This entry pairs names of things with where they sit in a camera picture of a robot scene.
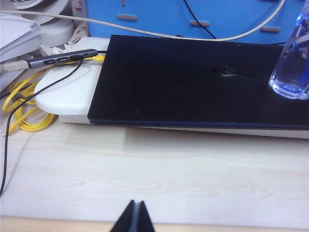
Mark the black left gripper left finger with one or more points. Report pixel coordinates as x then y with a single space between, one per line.
130 217

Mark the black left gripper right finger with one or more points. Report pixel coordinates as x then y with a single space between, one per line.
144 217

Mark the clear mineral water bottle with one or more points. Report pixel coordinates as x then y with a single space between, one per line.
289 72

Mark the white laptop stand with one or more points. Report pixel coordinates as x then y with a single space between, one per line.
67 91

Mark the grey usb hub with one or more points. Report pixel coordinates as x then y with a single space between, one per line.
60 59

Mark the white round desk fan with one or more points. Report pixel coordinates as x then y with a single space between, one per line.
55 31

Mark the blue desk organizer box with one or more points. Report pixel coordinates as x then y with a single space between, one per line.
157 14

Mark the white paper stack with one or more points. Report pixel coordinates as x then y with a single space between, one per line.
14 36

